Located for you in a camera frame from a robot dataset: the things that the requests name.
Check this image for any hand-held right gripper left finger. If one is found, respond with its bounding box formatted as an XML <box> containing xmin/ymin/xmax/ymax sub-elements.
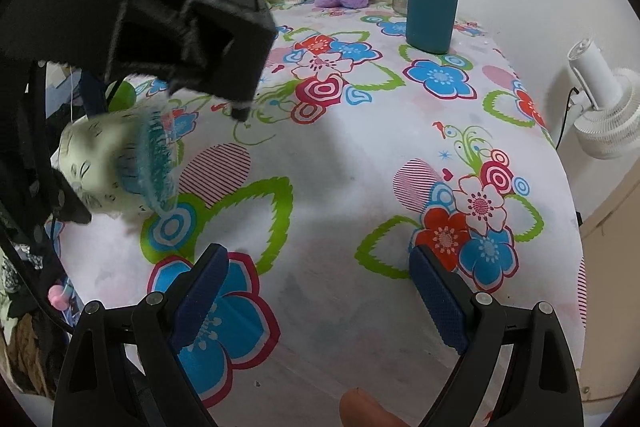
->
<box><xmin>52</xmin><ymin>243</ymin><xmax>231</xmax><ymax>427</ymax></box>

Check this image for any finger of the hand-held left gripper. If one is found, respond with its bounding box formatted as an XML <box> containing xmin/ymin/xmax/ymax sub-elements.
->
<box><xmin>77</xmin><ymin>69</ymin><xmax>115</xmax><ymax>118</ymax></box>
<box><xmin>12</xmin><ymin>61</ymin><xmax>94</xmax><ymax>226</ymax></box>

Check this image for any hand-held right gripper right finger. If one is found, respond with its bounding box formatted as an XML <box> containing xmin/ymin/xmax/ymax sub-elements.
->
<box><xmin>407</xmin><ymin>244</ymin><xmax>586</xmax><ymax>427</ymax></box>

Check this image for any person's right hand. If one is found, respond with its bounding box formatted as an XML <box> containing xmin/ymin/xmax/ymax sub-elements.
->
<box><xmin>339</xmin><ymin>388</ymin><xmax>408</xmax><ymax>427</ymax></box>

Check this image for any pink plastic toy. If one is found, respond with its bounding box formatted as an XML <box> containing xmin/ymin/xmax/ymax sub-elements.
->
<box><xmin>47</xmin><ymin>283</ymin><xmax>76</xmax><ymax>310</ymax></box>

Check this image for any beige cabinet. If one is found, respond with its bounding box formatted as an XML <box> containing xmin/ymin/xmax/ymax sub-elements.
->
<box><xmin>575</xmin><ymin>179</ymin><xmax>640</xmax><ymax>408</ymax></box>

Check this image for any floral tablecloth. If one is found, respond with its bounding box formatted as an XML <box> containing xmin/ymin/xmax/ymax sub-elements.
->
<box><xmin>45</xmin><ymin>1</ymin><xmax>590</xmax><ymax>427</ymax></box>

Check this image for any white clip fan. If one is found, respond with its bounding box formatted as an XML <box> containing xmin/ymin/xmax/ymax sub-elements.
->
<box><xmin>566</xmin><ymin>38</ymin><xmax>640</xmax><ymax>162</ymax></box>

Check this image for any teal canister with yellow lid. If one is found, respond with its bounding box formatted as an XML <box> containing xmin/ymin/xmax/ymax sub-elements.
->
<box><xmin>405</xmin><ymin>0</ymin><xmax>460</xmax><ymax>55</ymax></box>

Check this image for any black fan cable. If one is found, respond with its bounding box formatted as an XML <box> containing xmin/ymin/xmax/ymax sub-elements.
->
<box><xmin>554</xmin><ymin>86</ymin><xmax>580</xmax><ymax>150</ymax></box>

